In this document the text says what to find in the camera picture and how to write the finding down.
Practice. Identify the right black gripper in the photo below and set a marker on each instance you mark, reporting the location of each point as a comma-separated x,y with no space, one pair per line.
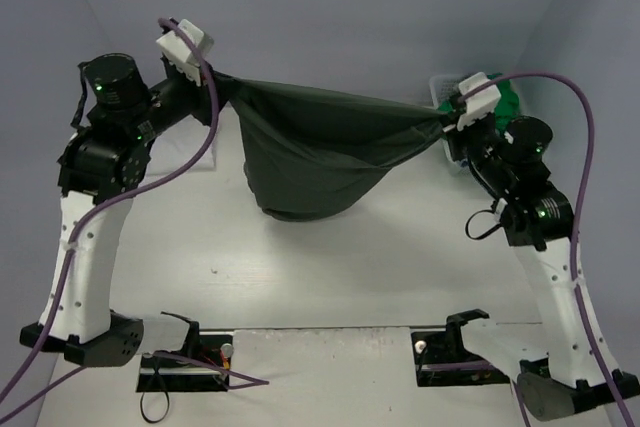
455,138

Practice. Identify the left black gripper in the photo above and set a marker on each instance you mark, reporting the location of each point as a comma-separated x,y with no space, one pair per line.
204,101

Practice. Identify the white t shirt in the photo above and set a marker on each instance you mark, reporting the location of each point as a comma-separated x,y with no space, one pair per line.
178,145

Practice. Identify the grey green t shirt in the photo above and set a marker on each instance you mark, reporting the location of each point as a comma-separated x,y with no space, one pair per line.
312,153

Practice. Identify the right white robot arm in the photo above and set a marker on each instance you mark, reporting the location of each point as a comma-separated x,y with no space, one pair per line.
574,371

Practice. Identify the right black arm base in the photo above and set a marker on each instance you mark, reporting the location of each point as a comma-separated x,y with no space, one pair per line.
441,360

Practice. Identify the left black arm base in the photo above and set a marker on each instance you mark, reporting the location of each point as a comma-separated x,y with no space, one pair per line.
191,373

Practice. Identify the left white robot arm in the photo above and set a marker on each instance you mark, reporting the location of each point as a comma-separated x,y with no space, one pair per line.
102,170

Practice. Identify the white laundry basket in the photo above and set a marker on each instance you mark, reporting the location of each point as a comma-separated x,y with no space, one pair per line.
442,88

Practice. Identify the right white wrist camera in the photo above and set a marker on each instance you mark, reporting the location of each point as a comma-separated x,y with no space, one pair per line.
474,99

